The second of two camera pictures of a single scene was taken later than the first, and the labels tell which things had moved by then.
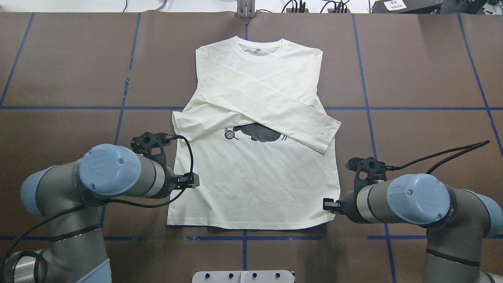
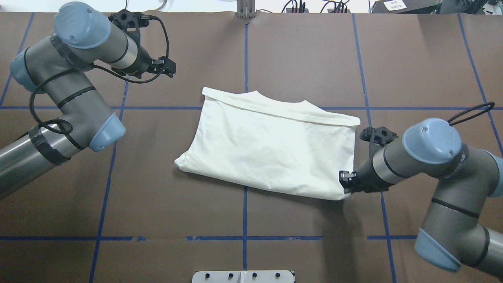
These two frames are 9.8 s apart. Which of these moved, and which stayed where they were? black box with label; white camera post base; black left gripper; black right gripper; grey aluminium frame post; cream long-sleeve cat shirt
Moved: cream long-sleeve cat shirt; black right gripper; black left gripper
Stayed: black box with label; grey aluminium frame post; white camera post base
